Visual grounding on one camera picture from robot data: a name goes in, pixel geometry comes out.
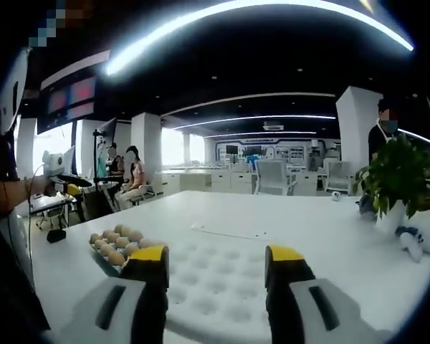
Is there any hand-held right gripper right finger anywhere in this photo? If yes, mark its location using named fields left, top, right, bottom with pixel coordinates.
left=264, top=244, right=384, bottom=344

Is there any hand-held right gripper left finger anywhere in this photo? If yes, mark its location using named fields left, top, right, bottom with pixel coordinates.
left=52, top=245, right=171, bottom=344

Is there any group of brown eggs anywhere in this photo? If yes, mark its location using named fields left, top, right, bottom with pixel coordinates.
left=89, top=224, right=166, bottom=267

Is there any white dimpled foam tray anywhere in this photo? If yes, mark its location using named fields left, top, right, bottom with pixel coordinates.
left=139, top=238, right=309, bottom=333

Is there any person's left hand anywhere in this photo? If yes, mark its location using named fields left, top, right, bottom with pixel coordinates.
left=39, top=177, right=61, bottom=198

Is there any white side desk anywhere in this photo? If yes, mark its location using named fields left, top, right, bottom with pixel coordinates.
left=30, top=195, right=85, bottom=230

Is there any black tripod stand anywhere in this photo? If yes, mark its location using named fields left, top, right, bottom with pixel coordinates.
left=92, top=128, right=115, bottom=214

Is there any small black case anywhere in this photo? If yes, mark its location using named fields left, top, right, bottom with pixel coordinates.
left=46, top=229, right=67, bottom=244

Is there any white square pillar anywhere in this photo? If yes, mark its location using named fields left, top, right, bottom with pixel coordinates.
left=130, top=112, right=163, bottom=180
left=335, top=85, right=386, bottom=169

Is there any white chest-worn device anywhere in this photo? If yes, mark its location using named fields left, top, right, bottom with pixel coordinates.
left=0, top=48, right=32, bottom=135

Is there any white table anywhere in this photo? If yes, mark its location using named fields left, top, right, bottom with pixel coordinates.
left=21, top=189, right=430, bottom=344

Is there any person's black clothed torso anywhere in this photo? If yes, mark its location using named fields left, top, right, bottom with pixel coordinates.
left=0, top=42, right=54, bottom=336

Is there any white mesh office chair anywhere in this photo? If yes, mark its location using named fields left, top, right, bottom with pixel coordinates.
left=324, top=160, right=355, bottom=194
left=254, top=158, right=298, bottom=196

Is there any dark grey device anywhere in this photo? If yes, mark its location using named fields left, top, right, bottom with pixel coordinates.
left=358, top=195, right=379, bottom=218

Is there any white cabinet row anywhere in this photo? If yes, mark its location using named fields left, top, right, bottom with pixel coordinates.
left=153, top=166, right=259, bottom=194

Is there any ceiling light strip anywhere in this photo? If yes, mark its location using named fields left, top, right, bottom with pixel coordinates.
left=203, top=130, right=317, bottom=138
left=172, top=114, right=337, bottom=130
left=397, top=128, right=430, bottom=145
left=105, top=0, right=415, bottom=76

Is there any white blue toy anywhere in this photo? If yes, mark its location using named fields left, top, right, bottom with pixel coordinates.
left=395, top=226, right=430, bottom=263

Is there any green plant in white pot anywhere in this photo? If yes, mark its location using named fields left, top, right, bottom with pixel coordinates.
left=354, top=134, right=430, bottom=234

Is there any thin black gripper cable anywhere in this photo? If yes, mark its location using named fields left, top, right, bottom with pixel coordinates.
left=25, top=163, right=46, bottom=291

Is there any large wall screen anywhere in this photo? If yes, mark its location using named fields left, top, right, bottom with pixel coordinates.
left=37, top=73, right=97, bottom=135

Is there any blue framed wall display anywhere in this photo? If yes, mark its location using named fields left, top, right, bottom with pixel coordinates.
left=214, top=138, right=341, bottom=162

